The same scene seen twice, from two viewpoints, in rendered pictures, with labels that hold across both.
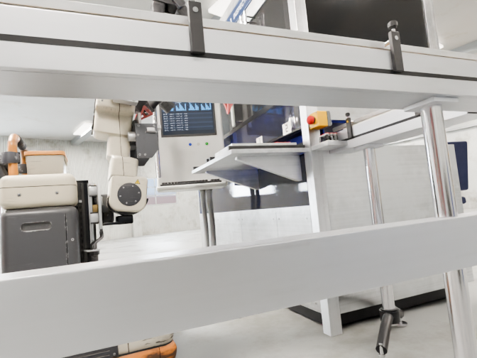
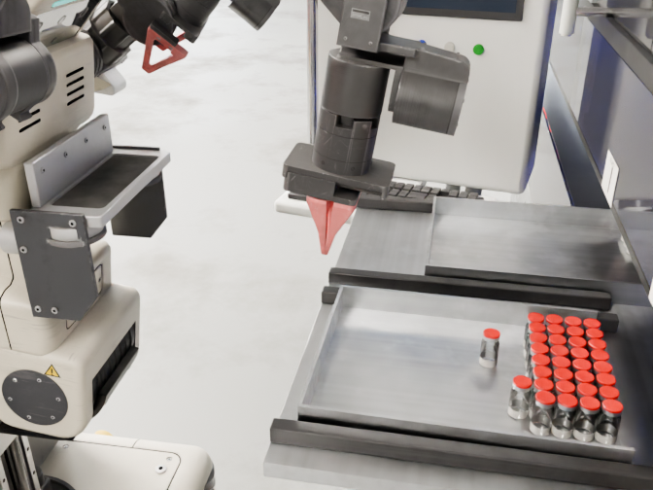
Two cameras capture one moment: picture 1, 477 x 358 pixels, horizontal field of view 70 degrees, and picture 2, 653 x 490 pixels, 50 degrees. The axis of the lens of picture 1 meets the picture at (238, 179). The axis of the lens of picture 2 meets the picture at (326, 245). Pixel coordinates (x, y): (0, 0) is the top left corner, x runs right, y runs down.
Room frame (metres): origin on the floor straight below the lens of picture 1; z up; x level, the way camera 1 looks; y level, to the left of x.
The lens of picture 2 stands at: (1.07, -0.33, 1.41)
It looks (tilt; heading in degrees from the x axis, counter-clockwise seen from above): 27 degrees down; 33
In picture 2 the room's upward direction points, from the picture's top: straight up
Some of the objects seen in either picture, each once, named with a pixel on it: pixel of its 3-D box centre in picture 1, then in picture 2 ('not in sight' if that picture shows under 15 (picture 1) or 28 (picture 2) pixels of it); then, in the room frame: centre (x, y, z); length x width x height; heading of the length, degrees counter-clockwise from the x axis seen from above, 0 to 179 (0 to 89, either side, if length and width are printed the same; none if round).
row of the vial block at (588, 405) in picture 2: not in sight; (577, 373); (1.78, -0.22, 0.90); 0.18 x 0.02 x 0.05; 22
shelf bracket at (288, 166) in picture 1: (269, 169); not in sight; (1.67, -0.15, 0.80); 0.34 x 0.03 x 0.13; 112
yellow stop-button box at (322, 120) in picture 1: (319, 120); not in sight; (1.58, -0.40, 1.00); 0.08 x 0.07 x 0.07; 112
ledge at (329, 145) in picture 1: (331, 145); not in sight; (1.59, -0.45, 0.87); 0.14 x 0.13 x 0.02; 112
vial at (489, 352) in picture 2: not in sight; (489, 349); (1.77, -0.11, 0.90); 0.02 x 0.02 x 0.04
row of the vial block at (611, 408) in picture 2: not in sight; (598, 376); (1.78, -0.24, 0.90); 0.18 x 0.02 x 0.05; 22
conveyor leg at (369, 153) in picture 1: (379, 232); not in sight; (1.51, -0.59, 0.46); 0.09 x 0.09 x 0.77; 22
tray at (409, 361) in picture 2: (254, 151); (461, 365); (1.73, -0.09, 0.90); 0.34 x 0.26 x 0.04; 112
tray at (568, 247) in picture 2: not in sight; (536, 245); (2.08, -0.07, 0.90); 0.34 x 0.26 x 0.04; 112
